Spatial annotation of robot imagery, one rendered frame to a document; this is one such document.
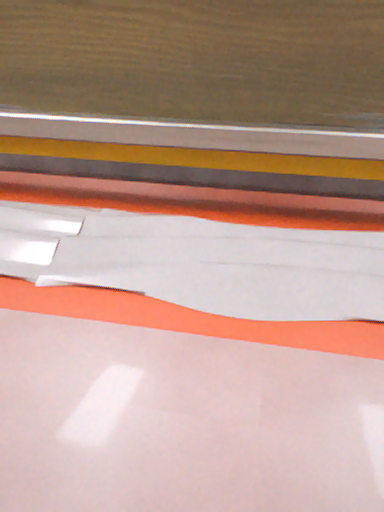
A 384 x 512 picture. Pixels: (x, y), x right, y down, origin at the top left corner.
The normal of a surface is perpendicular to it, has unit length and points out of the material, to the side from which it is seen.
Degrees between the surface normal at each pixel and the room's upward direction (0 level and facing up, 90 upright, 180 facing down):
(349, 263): 19
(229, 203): 9
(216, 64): 81
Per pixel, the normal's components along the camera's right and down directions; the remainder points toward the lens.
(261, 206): 0.02, -0.91
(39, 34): -0.20, 0.40
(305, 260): -0.06, -0.61
